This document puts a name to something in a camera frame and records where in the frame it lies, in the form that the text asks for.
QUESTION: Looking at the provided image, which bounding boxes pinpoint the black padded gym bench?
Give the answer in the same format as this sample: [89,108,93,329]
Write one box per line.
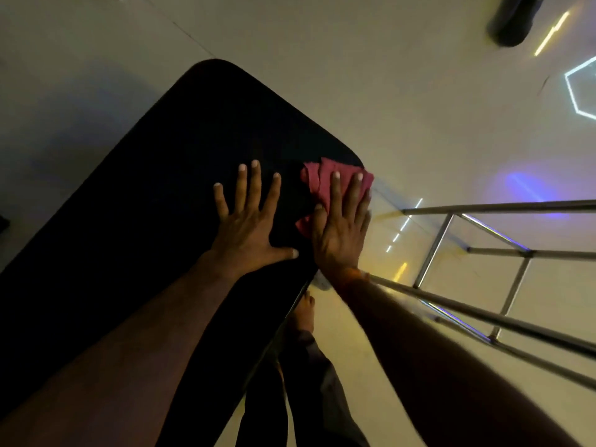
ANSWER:
[0,58,365,447]

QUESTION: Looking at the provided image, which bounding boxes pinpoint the round metal stool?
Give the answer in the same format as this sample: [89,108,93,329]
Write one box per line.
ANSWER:
[368,199,596,392]

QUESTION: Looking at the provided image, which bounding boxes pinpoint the person's left forearm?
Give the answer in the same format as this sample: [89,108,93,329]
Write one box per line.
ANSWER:
[0,251,238,447]

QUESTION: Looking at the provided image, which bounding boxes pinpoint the person's right foot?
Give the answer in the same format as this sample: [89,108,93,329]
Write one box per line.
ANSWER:
[292,291,317,335]

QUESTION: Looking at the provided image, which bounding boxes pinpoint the person's left hand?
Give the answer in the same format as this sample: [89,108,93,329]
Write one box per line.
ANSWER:
[213,160,300,278]

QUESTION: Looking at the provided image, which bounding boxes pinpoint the person's right forearm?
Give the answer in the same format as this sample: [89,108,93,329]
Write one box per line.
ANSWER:
[333,274,580,447]

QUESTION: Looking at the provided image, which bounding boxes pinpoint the orange thread wristband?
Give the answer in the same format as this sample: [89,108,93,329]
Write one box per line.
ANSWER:
[333,267,371,289]

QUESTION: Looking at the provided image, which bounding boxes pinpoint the person's right hand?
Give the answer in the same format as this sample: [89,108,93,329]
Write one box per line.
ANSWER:
[310,171,373,281]

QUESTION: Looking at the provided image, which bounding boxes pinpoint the person's dark trousers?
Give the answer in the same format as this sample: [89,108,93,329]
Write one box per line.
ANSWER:
[235,330,369,447]

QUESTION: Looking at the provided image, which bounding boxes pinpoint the pink cleaning cloth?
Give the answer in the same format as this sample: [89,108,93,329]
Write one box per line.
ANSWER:
[296,156,375,238]

